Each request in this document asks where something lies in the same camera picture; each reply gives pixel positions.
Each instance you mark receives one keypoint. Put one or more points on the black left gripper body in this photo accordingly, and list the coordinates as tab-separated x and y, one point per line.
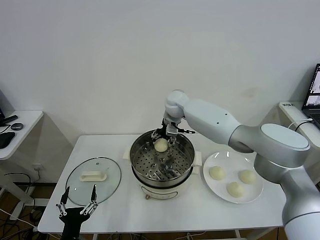
72	220

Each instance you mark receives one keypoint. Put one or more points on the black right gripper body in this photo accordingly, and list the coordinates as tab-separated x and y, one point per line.
163	128

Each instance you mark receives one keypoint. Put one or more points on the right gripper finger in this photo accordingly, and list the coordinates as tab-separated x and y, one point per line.
185	131
158	134

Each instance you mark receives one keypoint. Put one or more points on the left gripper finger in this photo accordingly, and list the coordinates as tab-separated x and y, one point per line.
94	195
65	197

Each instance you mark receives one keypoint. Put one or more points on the white steamed baozi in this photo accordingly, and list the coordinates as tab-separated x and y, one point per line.
160	146
248	176
235	190
217	173

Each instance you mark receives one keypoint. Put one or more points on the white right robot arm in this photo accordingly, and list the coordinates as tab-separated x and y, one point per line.
250	130

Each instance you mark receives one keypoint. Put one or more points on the stainless steel steamer basket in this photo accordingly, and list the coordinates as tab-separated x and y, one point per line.
175	165

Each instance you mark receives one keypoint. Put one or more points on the cream electric cooker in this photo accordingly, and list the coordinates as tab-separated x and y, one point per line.
162	191

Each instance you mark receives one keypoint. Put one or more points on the white round plate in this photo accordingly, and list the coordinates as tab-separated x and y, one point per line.
232	165

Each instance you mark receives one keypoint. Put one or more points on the round black disc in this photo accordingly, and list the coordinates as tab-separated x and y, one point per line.
17	126

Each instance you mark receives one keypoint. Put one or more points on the black laptop dark screen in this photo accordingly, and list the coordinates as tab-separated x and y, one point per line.
7	120

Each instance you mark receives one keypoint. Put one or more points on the white label sticker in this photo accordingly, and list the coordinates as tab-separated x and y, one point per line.
288	104

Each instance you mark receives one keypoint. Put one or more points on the black laptop with image windows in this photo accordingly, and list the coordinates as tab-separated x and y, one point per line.
312	100

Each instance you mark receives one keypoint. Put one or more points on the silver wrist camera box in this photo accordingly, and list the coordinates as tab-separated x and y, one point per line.
171	129

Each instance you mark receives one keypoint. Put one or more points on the white wall socket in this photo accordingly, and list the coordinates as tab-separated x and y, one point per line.
37	167

